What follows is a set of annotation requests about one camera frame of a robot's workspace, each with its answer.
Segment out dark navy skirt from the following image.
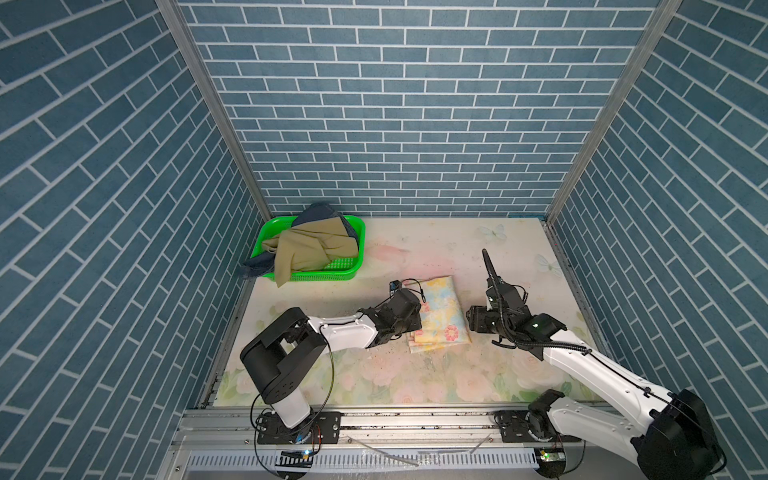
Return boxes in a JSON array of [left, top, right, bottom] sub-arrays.
[[239, 202, 357, 278]]

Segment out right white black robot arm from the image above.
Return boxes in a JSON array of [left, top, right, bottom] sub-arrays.
[[466, 306, 728, 479]]

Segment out floral pastel skirt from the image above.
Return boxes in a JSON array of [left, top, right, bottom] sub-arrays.
[[407, 276, 471, 353]]

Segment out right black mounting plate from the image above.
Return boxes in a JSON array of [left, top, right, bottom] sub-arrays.
[[492, 409, 581, 443]]

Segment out right aluminium corner post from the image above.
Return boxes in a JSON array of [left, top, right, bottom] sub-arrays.
[[544, 0, 682, 229]]

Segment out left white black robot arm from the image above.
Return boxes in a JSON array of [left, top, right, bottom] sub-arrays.
[[239, 283, 426, 444]]

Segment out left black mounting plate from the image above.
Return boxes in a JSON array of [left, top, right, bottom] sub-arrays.
[[255, 411, 341, 445]]

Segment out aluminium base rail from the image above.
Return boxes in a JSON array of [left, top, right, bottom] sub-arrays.
[[169, 405, 570, 463]]

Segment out aluminium corner post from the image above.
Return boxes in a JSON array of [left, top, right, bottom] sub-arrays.
[[544, 0, 682, 229], [156, 0, 273, 221]]

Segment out olive khaki skirt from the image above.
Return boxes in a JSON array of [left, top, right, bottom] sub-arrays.
[[260, 217, 359, 286]]

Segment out left aluminium corner post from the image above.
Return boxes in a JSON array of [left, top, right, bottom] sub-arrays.
[[156, 0, 273, 221]]

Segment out white slotted cable duct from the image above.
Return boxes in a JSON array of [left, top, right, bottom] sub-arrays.
[[186, 448, 539, 474]]

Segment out green plastic basket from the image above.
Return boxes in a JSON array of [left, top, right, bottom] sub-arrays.
[[251, 215, 366, 282]]

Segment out black mounting plate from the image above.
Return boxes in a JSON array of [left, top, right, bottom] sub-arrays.
[[255, 411, 341, 445], [492, 409, 581, 443]]

